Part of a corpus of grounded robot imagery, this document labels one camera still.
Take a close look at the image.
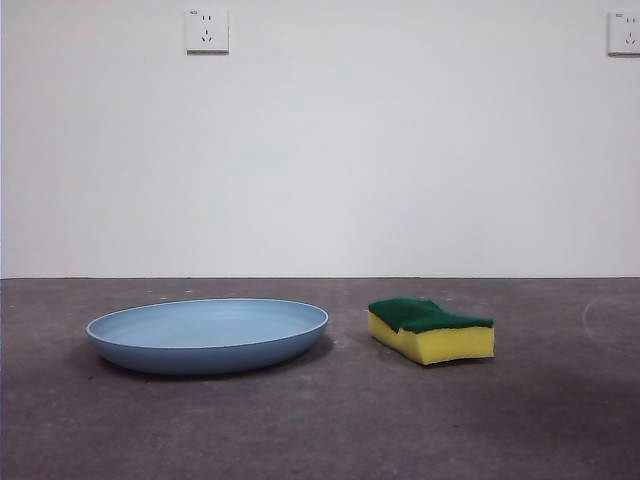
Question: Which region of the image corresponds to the yellow sponge with green scourer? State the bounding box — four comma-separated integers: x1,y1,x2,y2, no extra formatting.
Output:
367,297,497,367

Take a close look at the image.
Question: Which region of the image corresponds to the light blue round plate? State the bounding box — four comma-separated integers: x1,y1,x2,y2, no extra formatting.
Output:
85,297,331,376

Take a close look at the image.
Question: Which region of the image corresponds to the white wall socket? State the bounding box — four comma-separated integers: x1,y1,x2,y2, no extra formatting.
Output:
186,7,231,55
607,10,640,57

